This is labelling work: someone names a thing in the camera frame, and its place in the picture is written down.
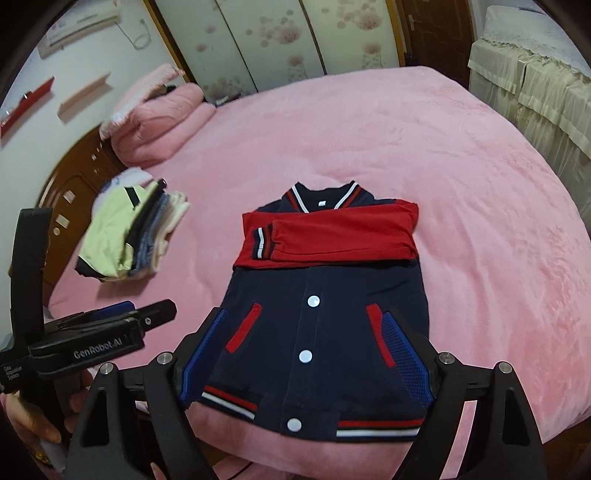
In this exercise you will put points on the floral sliding door wardrobe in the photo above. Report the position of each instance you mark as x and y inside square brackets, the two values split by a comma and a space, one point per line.
[277, 41]

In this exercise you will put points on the red wall shelf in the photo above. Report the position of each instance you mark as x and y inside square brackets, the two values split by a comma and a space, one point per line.
[27, 106]

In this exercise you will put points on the brown wooden headboard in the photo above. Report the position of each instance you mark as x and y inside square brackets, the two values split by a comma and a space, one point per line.
[78, 184]

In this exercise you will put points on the blue denim folded garment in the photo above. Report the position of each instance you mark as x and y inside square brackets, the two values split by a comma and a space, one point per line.
[145, 230]

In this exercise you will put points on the beige wall shelf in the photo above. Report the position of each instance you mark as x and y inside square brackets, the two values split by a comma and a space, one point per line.
[85, 97]

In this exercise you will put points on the stack of folded clothes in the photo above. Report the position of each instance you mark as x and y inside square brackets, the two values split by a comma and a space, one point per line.
[111, 235]

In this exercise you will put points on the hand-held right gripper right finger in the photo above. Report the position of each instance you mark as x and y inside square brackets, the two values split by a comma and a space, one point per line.
[406, 355]

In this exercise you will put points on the pink fleece bed blanket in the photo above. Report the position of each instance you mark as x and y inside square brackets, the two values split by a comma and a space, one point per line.
[461, 194]

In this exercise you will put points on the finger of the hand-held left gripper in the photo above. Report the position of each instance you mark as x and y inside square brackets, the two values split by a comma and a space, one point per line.
[113, 309]
[152, 314]

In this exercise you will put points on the navy and red varsity jacket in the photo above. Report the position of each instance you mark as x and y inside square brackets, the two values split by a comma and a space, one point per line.
[323, 332]

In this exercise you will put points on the pink folded quilt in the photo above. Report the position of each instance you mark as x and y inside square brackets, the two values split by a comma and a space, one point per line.
[157, 124]

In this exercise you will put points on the dark wooden door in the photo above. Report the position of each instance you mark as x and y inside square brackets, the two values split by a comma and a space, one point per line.
[438, 37]

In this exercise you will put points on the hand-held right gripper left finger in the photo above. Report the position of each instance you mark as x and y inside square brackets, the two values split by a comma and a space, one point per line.
[203, 357]

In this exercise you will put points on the cream folded garment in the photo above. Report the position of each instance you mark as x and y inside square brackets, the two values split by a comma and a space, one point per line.
[168, 221]

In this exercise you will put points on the person's left hand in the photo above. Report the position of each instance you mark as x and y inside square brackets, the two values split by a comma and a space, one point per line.
[27, 422]

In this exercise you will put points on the white air conditioner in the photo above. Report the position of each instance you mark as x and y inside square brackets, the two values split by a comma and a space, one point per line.
[78, 32]

